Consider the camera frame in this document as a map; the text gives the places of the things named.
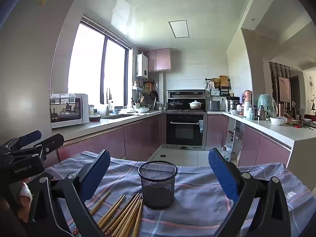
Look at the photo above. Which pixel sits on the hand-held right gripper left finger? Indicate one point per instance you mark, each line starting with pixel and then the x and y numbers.
pixel 95 175

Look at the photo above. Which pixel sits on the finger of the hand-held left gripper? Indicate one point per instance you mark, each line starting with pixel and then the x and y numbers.
pixel 30 136
pixel 53 140

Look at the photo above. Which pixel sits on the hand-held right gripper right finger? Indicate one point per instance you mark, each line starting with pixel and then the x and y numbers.
pixel 222 175

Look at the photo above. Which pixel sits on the bunch of wooden chopsticks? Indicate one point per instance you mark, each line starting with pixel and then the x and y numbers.
pixel 128 208

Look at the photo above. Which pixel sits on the black mesh holder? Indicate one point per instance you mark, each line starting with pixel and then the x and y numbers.
pixel 158 190

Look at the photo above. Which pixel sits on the person's left hand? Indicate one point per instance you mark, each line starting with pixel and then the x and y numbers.
pixel 26 193

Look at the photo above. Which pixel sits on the white kitchen countertop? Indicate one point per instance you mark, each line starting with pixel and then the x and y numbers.
pixel 74 128

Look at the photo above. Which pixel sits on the white countertop oven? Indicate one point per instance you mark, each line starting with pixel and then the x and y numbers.
pixel 64 108

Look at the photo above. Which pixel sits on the blue plaid cloth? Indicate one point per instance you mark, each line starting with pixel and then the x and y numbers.
pixel 197 202

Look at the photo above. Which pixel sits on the red bowl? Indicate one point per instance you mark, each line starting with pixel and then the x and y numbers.
pixel 95 118

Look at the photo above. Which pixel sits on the built-in black oven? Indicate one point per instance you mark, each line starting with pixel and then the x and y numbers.
pixel 185 130

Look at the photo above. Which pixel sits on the pink base cabinets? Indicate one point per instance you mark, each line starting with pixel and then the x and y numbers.
pixel 140 135

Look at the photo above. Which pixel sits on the kitchen sink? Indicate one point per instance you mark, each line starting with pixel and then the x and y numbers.
pixel 118 116

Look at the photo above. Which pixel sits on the kitchen faucet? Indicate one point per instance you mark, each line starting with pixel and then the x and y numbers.
pixel 108 103

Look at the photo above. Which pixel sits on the grey refrigerator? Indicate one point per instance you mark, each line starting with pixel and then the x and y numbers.
pixel 29 66

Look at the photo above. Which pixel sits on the silver box appliance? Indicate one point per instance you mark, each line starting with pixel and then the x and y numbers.
pixel 214 105

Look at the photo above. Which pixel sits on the stainless steamer pot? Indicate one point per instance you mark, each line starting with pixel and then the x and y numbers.
pixel 233 103

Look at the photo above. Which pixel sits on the steel thermos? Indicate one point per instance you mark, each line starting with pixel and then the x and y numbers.
pixel 262 113

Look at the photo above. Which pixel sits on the white casserole pot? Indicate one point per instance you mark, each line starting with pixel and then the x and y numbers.
pixel 196 105

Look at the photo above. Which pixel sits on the white bowl with greens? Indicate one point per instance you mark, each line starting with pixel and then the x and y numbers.
pixel 142 110

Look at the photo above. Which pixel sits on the pink kettle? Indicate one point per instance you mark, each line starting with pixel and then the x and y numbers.
pixel 247 96

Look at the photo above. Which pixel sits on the black cooking pot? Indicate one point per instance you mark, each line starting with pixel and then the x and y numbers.
pixel 175 105

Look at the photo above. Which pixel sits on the green plastic-covered appliance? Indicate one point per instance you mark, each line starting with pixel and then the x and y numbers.
pixel 267 103

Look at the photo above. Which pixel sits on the kitchen window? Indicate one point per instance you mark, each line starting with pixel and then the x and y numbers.
pixel 86 61

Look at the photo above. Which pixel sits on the range hood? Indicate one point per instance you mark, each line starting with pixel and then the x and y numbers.
pixel 186 94

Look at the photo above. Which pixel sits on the copper tumbler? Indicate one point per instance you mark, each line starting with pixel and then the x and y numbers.
pixel 281 108

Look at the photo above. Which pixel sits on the wooden cutting board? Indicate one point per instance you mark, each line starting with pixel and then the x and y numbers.
pixel 223 81

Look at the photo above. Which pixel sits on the white water heater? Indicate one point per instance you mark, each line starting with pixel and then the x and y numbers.
pixel 142 65

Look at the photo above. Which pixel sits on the yellow sticker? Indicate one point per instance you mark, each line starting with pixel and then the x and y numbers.
pixel 41 1

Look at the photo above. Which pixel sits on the ceiling light panel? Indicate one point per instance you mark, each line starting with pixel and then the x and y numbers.
pixel 179 29

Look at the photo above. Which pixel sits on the black wall rack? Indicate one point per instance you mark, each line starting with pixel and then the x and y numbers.
pixel 226 91

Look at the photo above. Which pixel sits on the wall painting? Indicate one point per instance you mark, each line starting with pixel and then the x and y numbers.
pixel 284 88

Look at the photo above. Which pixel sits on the pink wall cabinet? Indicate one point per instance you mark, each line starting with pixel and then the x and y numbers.
pixel 159 60

